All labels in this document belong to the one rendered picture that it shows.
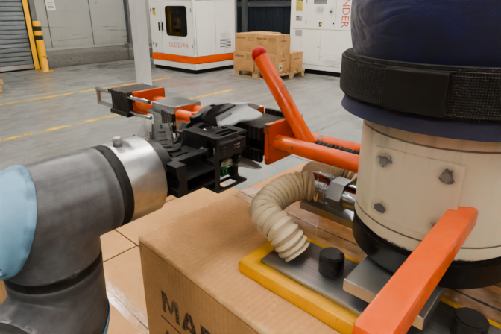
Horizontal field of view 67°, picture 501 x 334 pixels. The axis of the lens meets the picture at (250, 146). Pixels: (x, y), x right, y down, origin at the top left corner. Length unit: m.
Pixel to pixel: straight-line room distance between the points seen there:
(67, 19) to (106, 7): 1.14
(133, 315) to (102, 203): 0.90
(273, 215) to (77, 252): 0.21
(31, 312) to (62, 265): 0.05
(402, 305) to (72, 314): 0.30
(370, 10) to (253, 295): 0.32
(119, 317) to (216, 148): 0.89
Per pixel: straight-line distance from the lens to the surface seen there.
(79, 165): 0.39
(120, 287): 1.37
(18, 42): 10.62
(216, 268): 0.50
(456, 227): 0.35
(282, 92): 0.53
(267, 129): 0.51
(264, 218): 0.46
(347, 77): 0.39
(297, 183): 0.52
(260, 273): 0.46
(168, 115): 0.64
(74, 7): 11.24
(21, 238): 0.37
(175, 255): 0.53
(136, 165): 0.40
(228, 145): 0.46
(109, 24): 11.68
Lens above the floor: 1.39
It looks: 20 degrees down
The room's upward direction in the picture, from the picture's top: straight up
